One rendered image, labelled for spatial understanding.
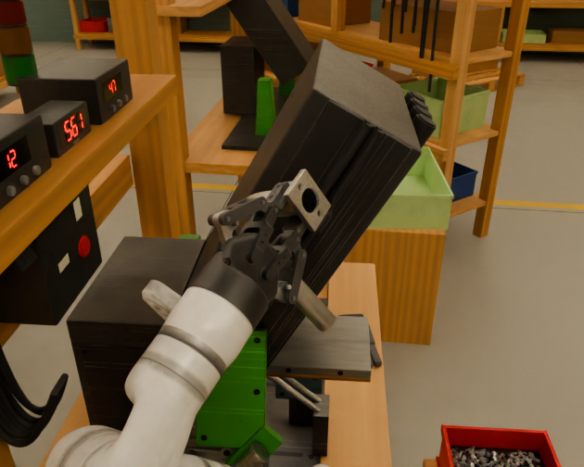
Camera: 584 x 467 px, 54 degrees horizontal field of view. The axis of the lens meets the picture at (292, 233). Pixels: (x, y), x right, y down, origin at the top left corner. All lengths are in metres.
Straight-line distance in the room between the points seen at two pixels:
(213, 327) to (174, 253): 0.69
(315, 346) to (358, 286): 0.61
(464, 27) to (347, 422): 2.37
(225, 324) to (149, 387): 0.08
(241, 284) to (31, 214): 0.31
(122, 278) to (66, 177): 0.37
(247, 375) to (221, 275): 0.43
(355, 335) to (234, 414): 0.30
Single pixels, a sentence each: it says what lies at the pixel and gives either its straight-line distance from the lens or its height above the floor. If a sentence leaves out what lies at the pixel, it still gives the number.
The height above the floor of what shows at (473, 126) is 0.74.
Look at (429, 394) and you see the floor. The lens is 2.71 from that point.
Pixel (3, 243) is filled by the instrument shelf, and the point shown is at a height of 1.53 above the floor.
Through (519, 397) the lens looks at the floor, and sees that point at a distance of 2.81.
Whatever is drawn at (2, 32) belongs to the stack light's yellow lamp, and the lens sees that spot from 1.04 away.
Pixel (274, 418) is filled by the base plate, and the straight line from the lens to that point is 1.29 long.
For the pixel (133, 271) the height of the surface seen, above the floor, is 1.24.
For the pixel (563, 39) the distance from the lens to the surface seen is 9.63.
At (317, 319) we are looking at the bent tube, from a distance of 0.80.
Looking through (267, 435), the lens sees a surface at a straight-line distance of 0.99.
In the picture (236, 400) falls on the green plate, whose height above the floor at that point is 1.15.
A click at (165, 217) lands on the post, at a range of 1.70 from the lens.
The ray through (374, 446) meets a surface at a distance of 1.26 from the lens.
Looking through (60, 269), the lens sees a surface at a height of 1.42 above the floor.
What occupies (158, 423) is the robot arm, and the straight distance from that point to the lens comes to 0.50.
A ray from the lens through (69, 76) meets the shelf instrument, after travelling 1.02.
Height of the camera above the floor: 1.84
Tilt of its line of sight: 29 degrees down
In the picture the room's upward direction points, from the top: straight up
